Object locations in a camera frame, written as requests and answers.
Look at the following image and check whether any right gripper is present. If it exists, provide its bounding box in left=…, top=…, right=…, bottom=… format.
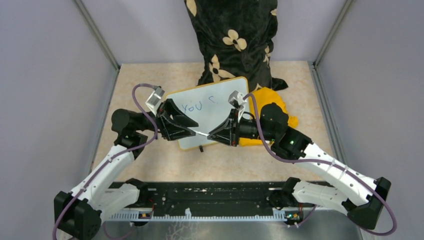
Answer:
left=208, top=107, right=277, bottom=147

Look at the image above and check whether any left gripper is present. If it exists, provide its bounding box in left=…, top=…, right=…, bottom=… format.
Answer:
left=136, top=98, right=199, bottom=141

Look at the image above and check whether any white marker pen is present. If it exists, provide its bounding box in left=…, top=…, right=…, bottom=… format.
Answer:
left=194, top=130, right=210, bottom=137

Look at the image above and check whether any yellow-framed whiteboard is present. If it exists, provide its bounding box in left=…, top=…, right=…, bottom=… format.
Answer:
left=165, top=76, right=249, bottom=134

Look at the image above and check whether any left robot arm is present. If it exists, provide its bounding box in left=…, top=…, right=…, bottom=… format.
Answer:
left=52, top=99, right=199, bottom=240

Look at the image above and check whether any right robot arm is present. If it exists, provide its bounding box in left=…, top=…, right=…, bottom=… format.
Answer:
left=207, top=103, right=391, bottom=233

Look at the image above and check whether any yellow t-shirt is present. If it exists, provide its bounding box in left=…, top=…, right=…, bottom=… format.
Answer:
left=239, top=87, right=299, bottom=147

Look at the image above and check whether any black floral blanket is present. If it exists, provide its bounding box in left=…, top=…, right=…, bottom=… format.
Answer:
left=184, top=0, right=288, bottom=92

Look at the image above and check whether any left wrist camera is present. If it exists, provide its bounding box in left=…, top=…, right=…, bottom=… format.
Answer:
left=145, top=86, right=165, bottom=115

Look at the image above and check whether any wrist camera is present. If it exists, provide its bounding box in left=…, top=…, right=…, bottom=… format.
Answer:
left=228, top=90, right=247, bottom=122
left=145, top=86, right=165, bottom=115

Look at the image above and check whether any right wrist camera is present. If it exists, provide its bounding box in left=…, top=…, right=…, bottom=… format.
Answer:
left=228, top=90, right=247, bottom=122

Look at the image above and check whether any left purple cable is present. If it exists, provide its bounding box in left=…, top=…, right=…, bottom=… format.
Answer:
left=52, top=83, right=160, bottom=240

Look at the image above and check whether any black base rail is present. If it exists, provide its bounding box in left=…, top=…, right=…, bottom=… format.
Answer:
left=114, top=180, right=316, bottom=223

